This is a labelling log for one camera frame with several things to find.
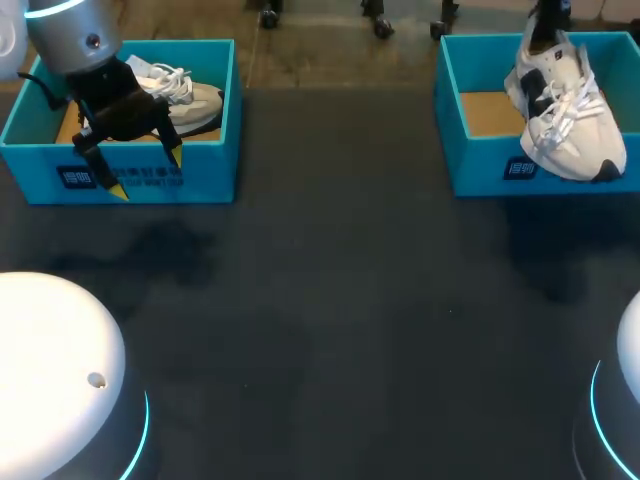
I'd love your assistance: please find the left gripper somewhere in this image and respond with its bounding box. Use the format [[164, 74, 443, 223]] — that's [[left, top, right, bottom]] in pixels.
[[64, 55, 184, 204]]

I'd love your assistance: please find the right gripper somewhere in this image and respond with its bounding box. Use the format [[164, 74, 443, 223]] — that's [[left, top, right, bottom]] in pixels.
[[528, 0, 574, 52]]

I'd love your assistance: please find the pale grey suede sneaker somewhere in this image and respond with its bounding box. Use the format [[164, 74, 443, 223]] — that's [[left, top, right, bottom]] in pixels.
[[82, 54, 225, 140]]

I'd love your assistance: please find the white and navy sneaker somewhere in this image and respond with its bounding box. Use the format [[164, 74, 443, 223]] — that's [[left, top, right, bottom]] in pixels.
[[503, 28, 628, 183]]

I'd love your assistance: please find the teal shoebox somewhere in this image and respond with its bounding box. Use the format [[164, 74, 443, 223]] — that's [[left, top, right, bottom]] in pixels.
[[433, 31, 640, 199], [0, 38, 244, 206]]

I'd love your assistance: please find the black caster wheel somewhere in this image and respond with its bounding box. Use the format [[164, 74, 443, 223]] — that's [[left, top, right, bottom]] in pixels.
[[257, 0, 282, 28], [428, 0, 460, 41], [360, 0, 397, 39]]

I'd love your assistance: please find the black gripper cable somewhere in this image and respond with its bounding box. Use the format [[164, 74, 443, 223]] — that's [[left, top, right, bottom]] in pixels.
[[17, 72, 71, 110]]

